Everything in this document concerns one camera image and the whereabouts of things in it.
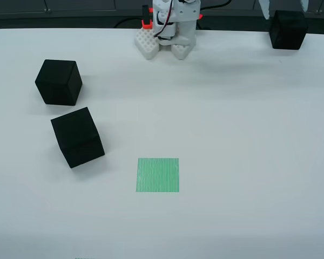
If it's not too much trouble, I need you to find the black cube with seam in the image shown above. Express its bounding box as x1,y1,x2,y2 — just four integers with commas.
50,106,106,169

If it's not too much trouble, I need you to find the green striped square marker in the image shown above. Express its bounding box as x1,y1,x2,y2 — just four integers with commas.
136,158,180,193

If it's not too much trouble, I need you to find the red white servo wire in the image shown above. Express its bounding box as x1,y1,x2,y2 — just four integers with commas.
153,0,177,38

